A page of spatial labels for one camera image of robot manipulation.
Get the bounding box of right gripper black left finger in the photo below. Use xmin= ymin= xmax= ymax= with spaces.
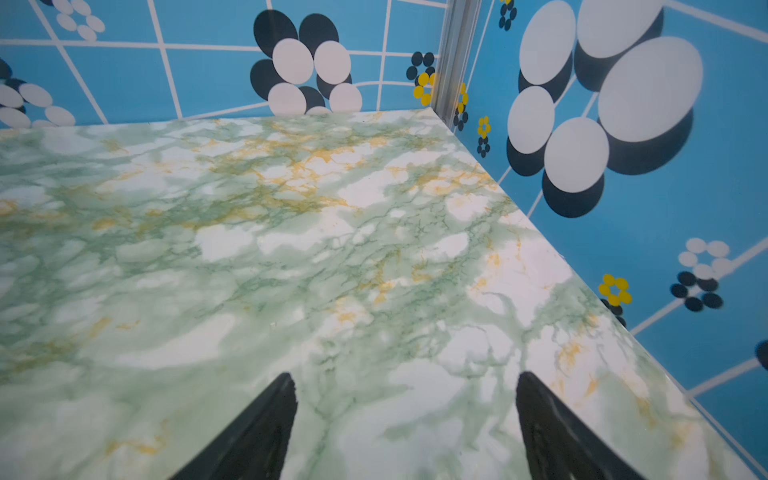
xmin=173 ymin=372 xmax=298 ymax=479

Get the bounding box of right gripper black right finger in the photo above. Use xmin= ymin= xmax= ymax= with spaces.
xmin=516 ymin=371 xmax=642 ymax=480

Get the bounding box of right aluminium corner post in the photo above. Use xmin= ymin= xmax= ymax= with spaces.
xmin=431 ymin=0 xmax=482 ymax=127

